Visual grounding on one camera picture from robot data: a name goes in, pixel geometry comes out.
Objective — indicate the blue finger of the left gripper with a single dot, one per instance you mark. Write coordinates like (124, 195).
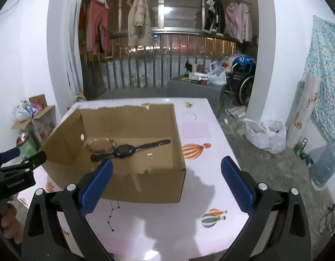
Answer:
(34, 161)
(9, 155)

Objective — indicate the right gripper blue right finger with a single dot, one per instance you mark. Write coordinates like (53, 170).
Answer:
(249, 195)

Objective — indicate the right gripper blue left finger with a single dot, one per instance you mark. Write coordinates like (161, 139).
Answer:
(81, 199)

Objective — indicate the black smart watch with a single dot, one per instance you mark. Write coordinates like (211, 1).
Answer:
(126, 150)

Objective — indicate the left hand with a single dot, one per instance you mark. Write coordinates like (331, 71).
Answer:
(11, 226)

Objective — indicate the green tumbler cup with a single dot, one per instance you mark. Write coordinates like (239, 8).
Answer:
(26, 145)

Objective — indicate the open cardboard box with items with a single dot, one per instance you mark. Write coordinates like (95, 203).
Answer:
(42, 124)

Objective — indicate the white bag on floor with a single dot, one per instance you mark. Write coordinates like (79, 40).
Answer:
(268, 135)

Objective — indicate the green glass bottle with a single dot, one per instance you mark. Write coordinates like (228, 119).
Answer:
(299, 149)

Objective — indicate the brown cardboard box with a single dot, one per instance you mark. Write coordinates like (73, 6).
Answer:
(142, 142)

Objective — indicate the clear water jug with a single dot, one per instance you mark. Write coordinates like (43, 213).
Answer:
(324, 168)

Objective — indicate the wheelchair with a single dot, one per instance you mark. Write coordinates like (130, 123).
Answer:
(240, 74)

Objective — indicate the rolled play mat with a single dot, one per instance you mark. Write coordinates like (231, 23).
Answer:
(303, 111)

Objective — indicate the white plastic bag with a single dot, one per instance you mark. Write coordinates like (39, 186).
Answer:
(216, 74)

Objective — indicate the grey low cabinet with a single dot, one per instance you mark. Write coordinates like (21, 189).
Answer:
(177, 87)

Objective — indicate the metal balcony railing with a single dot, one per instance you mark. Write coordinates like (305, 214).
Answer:
(123, 66)

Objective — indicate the teal floral hanging cloth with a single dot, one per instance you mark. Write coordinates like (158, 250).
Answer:
(320, 63)

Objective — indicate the red hanging jacket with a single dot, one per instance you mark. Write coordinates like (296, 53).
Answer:
(97, 25)

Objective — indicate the pink hanging jacket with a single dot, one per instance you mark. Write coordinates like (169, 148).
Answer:
(238, 22)

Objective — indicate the black white hanging jacket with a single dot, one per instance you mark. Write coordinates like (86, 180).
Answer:
(215, 20)

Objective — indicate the beige hanging coat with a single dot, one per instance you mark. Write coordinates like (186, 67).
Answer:
(139, 24)

